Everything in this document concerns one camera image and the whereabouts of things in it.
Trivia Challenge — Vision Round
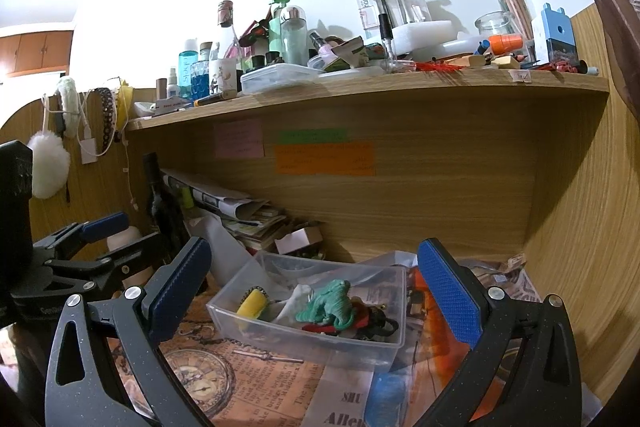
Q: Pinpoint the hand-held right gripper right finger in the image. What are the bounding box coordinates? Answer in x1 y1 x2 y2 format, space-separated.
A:
415 238 583 427

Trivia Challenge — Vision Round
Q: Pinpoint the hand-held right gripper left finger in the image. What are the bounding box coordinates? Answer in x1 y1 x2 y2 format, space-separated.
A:
45 237 213 427

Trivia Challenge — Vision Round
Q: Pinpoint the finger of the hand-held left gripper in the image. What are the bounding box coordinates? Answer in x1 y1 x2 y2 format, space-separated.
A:
32 212 130 263
45 232 163 299

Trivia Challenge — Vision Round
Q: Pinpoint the yellow green sponge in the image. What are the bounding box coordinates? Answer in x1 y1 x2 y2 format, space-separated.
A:
236 287 271 320

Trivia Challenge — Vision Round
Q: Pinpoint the black headband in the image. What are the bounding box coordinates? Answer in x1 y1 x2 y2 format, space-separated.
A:
350 302 401 343

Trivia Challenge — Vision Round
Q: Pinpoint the green dinosaur plush toy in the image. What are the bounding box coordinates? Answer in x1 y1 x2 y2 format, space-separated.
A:
296 279 357 330

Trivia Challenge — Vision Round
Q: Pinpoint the clear plastic bin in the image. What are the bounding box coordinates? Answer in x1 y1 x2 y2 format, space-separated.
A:
206 249 408 370

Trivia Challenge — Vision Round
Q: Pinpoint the orange printed sheet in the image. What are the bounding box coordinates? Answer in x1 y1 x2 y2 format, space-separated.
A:
407 267 506 427

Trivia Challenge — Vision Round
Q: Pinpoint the dark glass bottle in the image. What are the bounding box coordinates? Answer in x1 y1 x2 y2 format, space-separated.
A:
142 152 193 258

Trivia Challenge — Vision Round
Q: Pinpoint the white fluffy puff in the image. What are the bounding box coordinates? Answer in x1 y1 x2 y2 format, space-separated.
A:
26 133 71 200

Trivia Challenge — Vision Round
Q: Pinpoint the clear plastic sheet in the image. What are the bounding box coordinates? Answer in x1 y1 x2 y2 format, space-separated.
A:
192 214 261 288

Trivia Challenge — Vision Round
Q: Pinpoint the stack of newspapers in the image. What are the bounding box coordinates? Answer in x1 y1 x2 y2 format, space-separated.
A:
160 169 296 253

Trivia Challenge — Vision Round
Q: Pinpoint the spotted headband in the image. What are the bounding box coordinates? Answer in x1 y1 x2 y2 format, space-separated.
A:
95 88 117 155

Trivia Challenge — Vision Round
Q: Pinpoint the printed newspaper mat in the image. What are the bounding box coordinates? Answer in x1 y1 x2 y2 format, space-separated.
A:
107 302 381 427

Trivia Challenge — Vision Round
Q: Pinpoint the yellow cloth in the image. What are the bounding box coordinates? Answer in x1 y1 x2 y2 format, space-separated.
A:
116 79 135 128

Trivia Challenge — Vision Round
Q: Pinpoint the white fluffy headband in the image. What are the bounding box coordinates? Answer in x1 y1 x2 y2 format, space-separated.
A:
56 77 83 138

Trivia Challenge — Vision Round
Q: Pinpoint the small cardboard box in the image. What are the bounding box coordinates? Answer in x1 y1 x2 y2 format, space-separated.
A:
274 227 325 258

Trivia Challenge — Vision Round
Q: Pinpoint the white toy airplane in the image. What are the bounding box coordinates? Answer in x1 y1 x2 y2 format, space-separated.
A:
152 96 193 114

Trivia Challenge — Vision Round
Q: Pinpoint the pink sticky note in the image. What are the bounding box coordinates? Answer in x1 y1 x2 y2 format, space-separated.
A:
215 119 265 159

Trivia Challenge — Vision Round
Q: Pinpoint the black orange marker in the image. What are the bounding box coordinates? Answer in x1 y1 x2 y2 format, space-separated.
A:
194 91 238 106

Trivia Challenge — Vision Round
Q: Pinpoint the wooden cabinet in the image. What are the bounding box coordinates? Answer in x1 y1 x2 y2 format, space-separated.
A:
0 29 75 80

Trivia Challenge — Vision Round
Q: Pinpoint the blue faceted glass bottle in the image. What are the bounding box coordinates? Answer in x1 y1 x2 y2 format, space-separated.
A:
191 42 216 100

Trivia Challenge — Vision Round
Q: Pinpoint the blue mouthwash bottle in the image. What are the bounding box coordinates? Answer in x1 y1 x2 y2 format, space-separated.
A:
178 39 200 100

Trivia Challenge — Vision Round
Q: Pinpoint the orange sticky note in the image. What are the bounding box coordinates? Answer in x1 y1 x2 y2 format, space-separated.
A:
274 142 377 178

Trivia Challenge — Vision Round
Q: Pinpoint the white printed mug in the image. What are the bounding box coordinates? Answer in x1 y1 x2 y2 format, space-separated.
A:
209 58 238 96

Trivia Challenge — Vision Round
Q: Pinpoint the green sticky note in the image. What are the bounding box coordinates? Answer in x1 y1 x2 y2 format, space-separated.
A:
276 128 348 144

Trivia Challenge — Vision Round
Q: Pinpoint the wooden shelf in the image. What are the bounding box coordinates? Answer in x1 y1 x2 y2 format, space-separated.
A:
125 74 611 132

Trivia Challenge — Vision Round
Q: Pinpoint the red tassel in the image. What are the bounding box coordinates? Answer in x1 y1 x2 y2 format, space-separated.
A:
415 61 466 78

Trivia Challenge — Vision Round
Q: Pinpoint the flat clear plastic box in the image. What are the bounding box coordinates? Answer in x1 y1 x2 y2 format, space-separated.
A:
240 63 321 95

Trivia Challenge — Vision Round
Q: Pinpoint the tall clear corked bottle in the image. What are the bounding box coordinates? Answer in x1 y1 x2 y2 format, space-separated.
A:
215 0 241 62

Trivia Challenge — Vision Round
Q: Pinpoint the orange capped bottle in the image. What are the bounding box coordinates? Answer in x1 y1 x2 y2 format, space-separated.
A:
487 34 523 55

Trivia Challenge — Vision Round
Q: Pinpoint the green pump bottle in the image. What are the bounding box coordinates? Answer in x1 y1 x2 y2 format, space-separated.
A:
268 0 292 58

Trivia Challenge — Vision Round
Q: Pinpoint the white foam block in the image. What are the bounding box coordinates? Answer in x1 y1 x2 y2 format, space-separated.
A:
391 20 453 55

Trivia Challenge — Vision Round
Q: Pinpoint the clear bottle silver cap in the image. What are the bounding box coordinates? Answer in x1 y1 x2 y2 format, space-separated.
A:
280 6 308 66

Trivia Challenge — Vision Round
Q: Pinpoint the glass jar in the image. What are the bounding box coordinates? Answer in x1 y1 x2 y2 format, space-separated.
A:
475 11 518 45

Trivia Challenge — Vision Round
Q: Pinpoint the blue white box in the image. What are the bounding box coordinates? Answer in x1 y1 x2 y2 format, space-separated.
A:
531 3 580 62

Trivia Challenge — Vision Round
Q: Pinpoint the clear blister pack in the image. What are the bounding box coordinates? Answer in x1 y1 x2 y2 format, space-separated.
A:
352 0 432 45

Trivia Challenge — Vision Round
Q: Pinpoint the tall clear cylinder with sticks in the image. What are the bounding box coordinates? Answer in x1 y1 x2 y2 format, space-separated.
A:
491 0 536 42

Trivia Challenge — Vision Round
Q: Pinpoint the brown curtain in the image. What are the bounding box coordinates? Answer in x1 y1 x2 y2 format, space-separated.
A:
572 0 640 132

